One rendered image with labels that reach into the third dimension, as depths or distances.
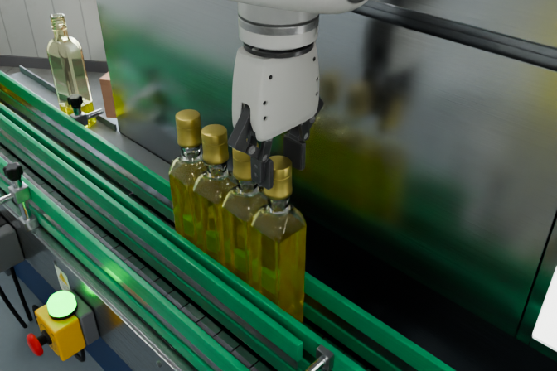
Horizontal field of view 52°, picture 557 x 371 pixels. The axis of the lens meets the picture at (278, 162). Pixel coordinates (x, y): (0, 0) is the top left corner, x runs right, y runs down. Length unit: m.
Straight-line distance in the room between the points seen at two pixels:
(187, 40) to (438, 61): 0.50
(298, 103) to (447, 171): 0.19
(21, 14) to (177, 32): 3.47
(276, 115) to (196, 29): 0.40
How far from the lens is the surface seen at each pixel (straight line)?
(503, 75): 0.62
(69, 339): 1.03
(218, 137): 0.75
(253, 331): 0.82
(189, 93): 1.07
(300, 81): 0.63
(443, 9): 0.65
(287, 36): 0.58
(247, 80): 0.60
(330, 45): 0.74
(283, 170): 0.68
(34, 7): 4.39
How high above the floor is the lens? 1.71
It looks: 33 degrees down
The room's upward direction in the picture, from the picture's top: straight up
